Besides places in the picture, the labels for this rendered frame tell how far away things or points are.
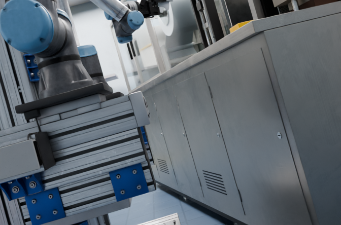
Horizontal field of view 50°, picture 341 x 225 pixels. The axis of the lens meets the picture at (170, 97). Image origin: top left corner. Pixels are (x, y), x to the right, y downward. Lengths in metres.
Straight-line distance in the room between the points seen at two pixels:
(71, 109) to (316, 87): 0.77
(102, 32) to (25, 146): 4.23
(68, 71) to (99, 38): 4.05
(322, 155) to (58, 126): 0.81
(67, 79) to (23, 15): 0.20
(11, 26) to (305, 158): 0.92
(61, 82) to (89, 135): 0.15
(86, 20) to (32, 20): 4.24
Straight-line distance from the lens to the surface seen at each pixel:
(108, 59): 4.98
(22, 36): 0.89
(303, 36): 1.28
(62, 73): 0.99
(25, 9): 0.89
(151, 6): 1.87
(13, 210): 1.26
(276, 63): 1.21
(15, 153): 0.90
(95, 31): 5.06
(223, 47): 1.39
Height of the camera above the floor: 0.72
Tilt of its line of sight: 1 degrees up
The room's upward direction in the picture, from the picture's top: 16 degrees counter-clockwise
